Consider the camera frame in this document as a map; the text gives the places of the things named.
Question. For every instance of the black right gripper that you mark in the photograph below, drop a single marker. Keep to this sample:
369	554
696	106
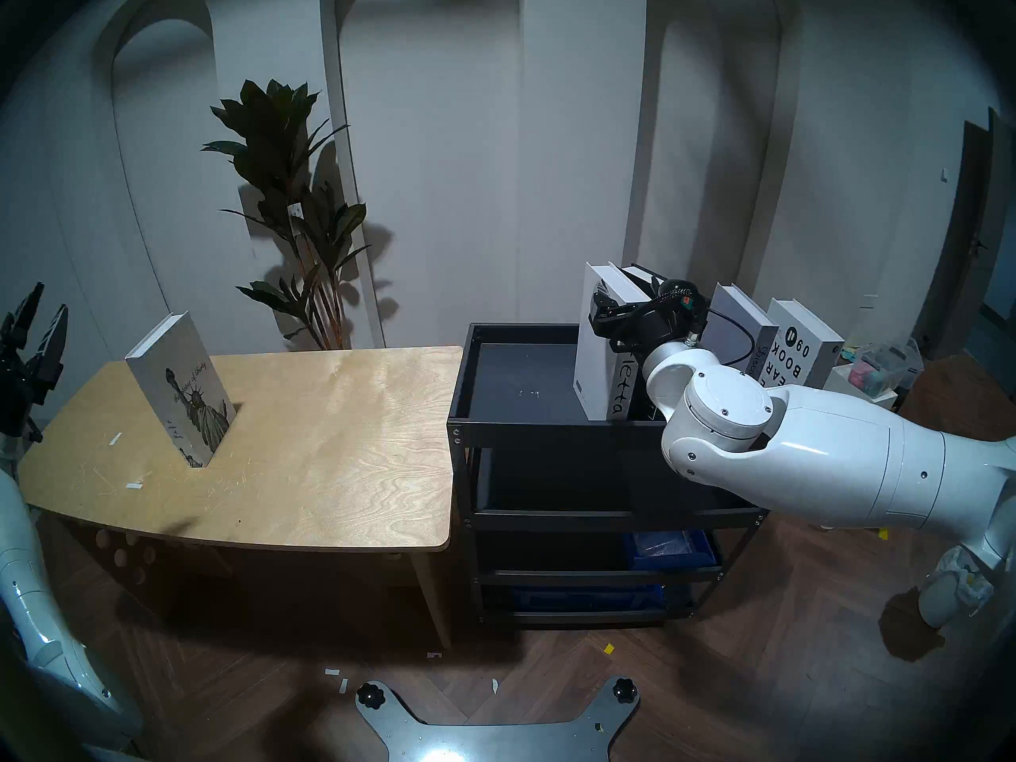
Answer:
663	324

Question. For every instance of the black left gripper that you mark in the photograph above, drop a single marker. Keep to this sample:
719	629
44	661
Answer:
17	395

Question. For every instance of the black Crime and Punishment book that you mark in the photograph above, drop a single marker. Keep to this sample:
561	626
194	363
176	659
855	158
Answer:
644	276

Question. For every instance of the white Arletta book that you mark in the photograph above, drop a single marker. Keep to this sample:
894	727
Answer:
591	371

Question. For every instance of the grey Discontent book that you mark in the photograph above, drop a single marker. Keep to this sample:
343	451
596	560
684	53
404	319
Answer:
738	324

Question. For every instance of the grey Statue of Liberty book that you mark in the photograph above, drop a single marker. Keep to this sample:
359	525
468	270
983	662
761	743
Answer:
182	387

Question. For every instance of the white Design Hotels yearbook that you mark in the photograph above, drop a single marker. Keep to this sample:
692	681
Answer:
810	340

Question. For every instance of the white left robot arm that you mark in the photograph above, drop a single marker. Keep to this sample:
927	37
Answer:
40	609

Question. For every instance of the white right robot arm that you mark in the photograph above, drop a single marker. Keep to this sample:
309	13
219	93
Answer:
794	451

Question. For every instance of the black metal shelf cart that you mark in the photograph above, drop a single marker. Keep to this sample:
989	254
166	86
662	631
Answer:
540	467

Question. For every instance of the light wooden display table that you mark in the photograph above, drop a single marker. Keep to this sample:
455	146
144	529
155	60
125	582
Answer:
317	451

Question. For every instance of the blue plastic bin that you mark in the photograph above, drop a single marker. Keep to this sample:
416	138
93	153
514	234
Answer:
671	550
587	598

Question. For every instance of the white cardboard box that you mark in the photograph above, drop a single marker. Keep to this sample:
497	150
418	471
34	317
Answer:
853	387

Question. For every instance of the clear plastic storage box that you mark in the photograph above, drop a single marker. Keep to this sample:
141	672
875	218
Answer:
885	367

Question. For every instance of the dark green potted plant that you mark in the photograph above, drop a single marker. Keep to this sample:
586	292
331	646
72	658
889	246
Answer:
274	133

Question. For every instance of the black base knob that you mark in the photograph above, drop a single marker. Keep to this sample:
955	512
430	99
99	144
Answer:
370	695
624	690

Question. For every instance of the white bin with bag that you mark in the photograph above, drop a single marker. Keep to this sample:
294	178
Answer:
956	590

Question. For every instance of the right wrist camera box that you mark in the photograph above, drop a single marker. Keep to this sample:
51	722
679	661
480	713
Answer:
684	294

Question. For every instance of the grey metal robot base plate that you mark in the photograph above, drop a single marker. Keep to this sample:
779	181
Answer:
492	744

